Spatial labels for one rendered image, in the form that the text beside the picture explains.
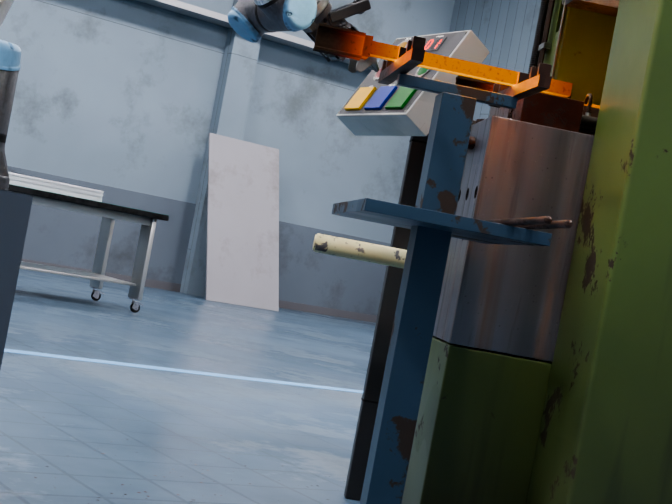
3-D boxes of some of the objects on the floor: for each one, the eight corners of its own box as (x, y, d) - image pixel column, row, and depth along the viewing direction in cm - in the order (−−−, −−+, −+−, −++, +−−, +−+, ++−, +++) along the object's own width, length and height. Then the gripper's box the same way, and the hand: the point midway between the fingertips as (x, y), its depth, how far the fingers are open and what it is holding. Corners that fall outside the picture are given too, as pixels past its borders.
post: (345, 498, 317) (423, 79, 318) (343, 495, 321) (420, 81, 322) (360, 501, 317) (438, 82, 318) (358, 498, 321) (436, 84, 322)
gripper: (295, 28, 294) (352, 91, 303) (313, 25, 287) (372, 90, 296) (316, 2, 297) (373, 65, 306) (335, -2, 289) (393, 63, 298)
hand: (376, 64), depth 301 cm, fingers closed
